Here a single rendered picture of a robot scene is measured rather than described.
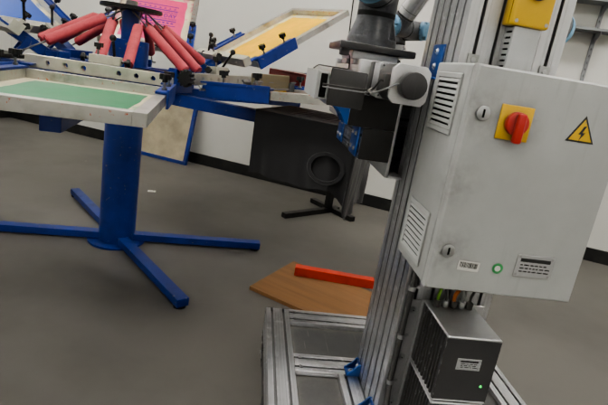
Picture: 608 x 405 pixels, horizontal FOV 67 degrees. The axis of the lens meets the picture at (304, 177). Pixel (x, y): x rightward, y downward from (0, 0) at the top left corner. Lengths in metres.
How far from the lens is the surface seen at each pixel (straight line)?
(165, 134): 4.91
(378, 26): 1.42
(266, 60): 2.78
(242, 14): 4.62
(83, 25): 2.55
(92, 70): 2.11
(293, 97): 1.93
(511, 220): 1.05
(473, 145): 0.96
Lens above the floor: 1.18
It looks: 14 degrees down
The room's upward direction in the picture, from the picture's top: 9 degrees clockwise
